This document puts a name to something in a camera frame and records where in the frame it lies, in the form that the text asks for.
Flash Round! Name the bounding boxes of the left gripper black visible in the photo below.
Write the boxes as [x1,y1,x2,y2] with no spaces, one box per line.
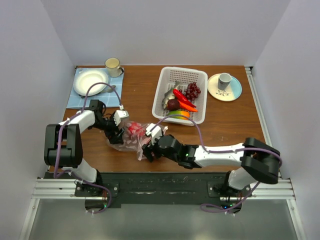
[90,113,125,145]

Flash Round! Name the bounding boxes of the clear zip top bag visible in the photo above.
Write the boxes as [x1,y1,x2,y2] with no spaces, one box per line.
[106,121,169,161]

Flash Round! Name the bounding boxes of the fake red bell pepper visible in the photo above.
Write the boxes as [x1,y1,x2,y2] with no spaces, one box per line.
[126,122,146,138]

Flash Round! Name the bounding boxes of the fake mango green orange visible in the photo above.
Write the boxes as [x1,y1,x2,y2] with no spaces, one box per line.
[167,110,190,120]

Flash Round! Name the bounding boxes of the fake dark purple fruit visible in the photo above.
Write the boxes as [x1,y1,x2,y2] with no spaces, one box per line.
[166,99,180,111]

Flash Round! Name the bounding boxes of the fake carrot orange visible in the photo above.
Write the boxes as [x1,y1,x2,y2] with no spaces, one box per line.
[178,100,198,112]

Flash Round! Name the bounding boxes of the fake fish grey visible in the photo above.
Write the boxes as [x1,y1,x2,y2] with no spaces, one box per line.
[161,81,182,109]

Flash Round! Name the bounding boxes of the fake red chili pepper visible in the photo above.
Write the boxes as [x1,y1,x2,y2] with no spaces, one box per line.
[172,88,196,108]

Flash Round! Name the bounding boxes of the fake purple grapes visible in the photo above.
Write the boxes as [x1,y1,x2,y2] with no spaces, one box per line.
[184,82,201,101]

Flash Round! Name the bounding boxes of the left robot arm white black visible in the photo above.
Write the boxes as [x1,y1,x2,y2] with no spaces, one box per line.
[44,100,129,197]

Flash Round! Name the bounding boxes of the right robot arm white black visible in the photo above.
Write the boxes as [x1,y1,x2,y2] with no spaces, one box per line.
[142,135,282,197]

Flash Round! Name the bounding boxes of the blue checkered cloth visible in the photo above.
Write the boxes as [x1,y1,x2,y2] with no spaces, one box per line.
[66,68,124,109]

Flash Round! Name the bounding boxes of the metal spoon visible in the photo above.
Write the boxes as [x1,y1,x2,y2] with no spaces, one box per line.
[101,85,117,93]

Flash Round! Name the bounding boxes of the white bowl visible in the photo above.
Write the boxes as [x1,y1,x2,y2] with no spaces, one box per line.
[73,69,109,96]

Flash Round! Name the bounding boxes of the cream mug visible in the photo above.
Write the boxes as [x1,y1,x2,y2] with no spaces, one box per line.
[104,57,124,78]

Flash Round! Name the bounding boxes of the white plastic basket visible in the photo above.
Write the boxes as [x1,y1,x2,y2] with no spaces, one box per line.
[152,66,208,125]

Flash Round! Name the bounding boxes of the pastel plate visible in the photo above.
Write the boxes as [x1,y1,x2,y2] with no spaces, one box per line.
[207,73,243,102]

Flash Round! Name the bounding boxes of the small grey cup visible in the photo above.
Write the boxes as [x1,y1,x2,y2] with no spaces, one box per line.
[217,72,232,91]

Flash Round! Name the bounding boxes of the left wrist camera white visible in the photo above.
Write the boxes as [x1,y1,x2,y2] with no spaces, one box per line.
[113,110,129,126]

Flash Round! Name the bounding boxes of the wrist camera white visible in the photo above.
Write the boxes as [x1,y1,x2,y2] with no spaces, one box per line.
[145,123,164,145]
[113,110,129,126]

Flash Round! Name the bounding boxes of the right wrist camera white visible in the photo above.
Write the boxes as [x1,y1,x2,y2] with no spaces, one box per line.
[145,123,164,145]

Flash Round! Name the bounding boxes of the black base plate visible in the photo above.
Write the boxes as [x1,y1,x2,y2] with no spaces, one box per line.
[75,172,254,213]

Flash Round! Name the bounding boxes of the aluminium frame rail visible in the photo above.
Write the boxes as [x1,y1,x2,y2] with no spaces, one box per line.
[20,65,307,240]

